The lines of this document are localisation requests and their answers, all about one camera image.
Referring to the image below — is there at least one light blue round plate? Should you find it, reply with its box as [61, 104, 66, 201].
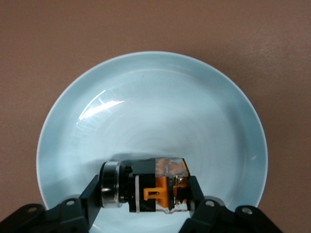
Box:
[35, 50, 268, 233]

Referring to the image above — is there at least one orange and black switch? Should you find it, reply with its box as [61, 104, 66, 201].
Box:
[98, 157, 195, 215]

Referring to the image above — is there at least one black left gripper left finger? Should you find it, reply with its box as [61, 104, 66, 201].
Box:
[0, 174, 102, 233]

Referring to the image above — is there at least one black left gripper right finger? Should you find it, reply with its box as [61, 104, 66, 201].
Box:
[181, 176, 284, 233]

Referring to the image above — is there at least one brown table mat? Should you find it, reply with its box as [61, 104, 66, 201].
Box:
[0, 0, 311, 233]

